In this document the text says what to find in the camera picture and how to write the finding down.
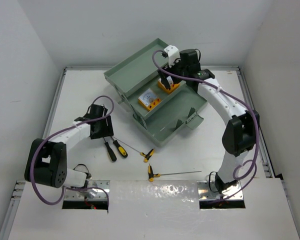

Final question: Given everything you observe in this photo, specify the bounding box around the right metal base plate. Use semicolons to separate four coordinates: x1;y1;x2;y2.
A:
197;180;244;201

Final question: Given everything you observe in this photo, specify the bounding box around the yellow T-handle hex key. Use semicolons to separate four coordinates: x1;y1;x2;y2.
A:
112;136;155;163
147;164;202;182

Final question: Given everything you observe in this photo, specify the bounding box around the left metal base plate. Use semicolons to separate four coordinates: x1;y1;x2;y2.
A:
64;180;110;201

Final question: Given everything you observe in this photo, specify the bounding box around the metal base plate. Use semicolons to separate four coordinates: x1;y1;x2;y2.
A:
64;180;110;201
197;180;244;201

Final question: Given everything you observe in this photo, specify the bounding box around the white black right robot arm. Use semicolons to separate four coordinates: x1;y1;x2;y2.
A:
155;45;260;193

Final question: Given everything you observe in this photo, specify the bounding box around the green toolbox with clear lid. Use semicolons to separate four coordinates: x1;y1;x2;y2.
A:
104;38;208;147

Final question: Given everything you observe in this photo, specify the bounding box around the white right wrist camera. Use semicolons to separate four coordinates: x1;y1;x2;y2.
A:
163;45;181;68

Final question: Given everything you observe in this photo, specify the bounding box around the orange analog meter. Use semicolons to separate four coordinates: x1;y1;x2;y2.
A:
138;88;161;111
157;76;180;95

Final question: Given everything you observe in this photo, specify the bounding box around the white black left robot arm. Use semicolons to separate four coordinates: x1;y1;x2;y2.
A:
33;104;114;188

